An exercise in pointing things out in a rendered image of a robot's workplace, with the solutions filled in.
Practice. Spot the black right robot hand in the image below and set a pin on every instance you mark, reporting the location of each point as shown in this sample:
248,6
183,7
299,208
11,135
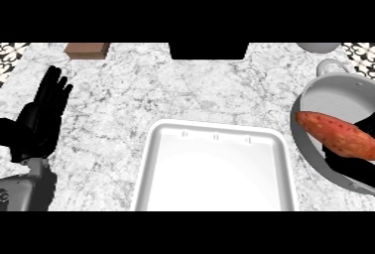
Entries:
357,165

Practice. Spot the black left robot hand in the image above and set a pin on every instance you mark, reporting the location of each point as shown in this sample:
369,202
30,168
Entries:
42,109

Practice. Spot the orange sweet potato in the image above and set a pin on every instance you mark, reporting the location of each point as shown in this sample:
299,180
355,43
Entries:
338,134

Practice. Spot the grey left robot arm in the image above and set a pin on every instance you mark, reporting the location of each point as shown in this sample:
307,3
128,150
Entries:
25,190

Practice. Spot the grey metal pot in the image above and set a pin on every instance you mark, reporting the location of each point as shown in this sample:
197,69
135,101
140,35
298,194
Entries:
338,96

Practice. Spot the white tray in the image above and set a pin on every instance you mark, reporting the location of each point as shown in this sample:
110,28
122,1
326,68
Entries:
215,168

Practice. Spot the brown wooden block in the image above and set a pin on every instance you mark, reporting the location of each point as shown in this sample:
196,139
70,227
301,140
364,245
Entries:
88,50

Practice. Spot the grey round bowl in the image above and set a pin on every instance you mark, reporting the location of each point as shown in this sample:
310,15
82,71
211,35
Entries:
318,47

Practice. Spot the black appliance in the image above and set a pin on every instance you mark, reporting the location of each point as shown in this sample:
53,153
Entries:
209,50

